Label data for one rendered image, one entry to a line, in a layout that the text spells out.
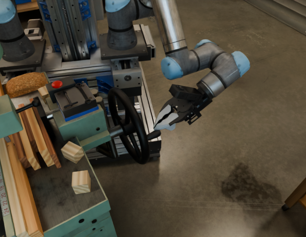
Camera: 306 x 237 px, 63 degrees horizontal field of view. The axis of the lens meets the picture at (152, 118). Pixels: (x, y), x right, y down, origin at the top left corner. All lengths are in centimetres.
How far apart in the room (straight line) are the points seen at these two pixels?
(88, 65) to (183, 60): 65
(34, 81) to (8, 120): 33
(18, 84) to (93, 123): 33
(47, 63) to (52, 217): 93
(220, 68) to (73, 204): 57
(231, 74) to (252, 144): 123
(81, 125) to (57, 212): 24
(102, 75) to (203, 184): 93
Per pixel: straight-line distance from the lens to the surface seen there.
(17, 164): 72
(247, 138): 202
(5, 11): 125
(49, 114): 78
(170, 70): 79
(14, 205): 65
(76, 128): 75
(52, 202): 68
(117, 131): 86
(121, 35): 123
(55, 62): 142
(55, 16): 131
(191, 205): 163
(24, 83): 98
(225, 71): 81
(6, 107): 67
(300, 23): 360
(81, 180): 64
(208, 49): 87
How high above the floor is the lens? 148
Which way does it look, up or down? 47 degrees down
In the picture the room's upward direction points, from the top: straight up
